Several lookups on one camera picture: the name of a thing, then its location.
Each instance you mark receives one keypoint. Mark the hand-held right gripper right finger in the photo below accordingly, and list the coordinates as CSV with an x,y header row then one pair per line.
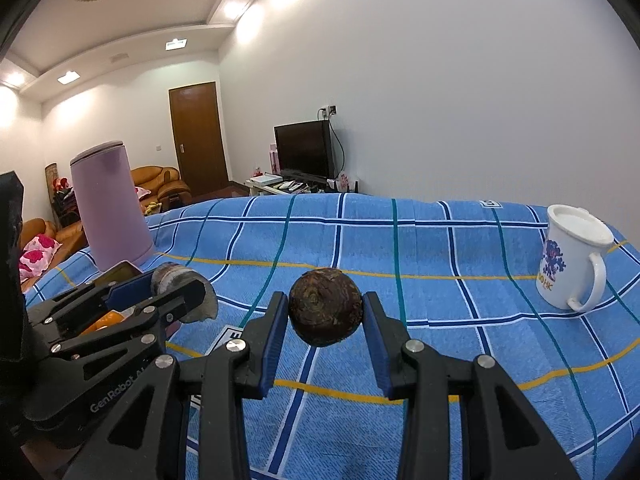
x,y
377,345

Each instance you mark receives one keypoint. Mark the pink floral pillow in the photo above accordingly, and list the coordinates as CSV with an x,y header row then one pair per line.
x,y
37,255

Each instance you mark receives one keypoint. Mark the brown leather sofa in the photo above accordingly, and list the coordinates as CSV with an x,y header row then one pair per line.
x,y
67,235

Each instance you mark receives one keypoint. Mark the black television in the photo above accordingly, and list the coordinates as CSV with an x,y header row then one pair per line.
x,y
302,150

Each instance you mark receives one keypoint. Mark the white wall socket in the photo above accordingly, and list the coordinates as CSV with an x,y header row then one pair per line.
x,y
330,110

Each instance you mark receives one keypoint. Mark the blue checked blanket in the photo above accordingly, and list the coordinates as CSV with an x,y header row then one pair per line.
x,y
425,240

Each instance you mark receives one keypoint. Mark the purple electric kettle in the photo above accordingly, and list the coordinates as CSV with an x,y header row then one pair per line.
x,y
110,210

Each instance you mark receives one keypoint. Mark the black rack with clothes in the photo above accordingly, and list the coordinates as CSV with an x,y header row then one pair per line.
x,y
65,200

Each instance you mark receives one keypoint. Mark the square ceiling light panel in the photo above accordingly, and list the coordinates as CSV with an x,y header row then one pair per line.
x,y
68,78
175,42

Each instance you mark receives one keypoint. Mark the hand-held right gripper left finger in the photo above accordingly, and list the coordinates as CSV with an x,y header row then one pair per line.
x,y
272,340

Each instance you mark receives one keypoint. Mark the coffee table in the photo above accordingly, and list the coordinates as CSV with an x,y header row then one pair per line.
x,y
156,207

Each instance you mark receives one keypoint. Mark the flat white box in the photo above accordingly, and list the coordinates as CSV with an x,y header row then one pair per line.
x,y
265,179

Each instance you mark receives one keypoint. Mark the brown wooden door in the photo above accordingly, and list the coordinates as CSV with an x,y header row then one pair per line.
x,y
197,140

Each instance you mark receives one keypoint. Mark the white printed mug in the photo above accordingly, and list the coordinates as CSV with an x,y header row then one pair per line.
x,y
565,260

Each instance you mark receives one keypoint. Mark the white television stand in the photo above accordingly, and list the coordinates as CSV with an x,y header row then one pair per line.
x,y
300,187

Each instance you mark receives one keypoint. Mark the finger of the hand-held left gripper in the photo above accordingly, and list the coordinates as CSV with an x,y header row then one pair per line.
x,y
132,285
185,300

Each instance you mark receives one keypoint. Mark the orange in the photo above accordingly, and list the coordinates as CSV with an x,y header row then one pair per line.
x,y
107,320

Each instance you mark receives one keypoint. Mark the ceiling air vent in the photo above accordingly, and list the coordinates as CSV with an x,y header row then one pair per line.
x,y
117,56

